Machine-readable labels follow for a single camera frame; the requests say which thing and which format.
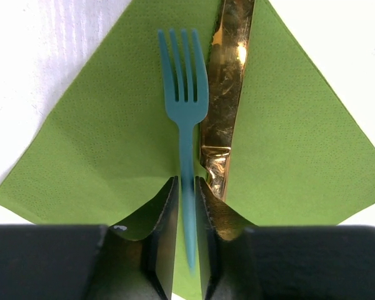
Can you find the teal plastic fork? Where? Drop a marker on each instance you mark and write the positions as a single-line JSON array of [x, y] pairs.
[[186, 95]]

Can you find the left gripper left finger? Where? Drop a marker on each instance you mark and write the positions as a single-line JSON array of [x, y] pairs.
[[136, 259]]

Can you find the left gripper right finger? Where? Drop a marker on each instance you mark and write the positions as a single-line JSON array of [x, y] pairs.
[[239, 260]]

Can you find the gold knife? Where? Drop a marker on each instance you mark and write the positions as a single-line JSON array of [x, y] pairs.
[[225, 71]]

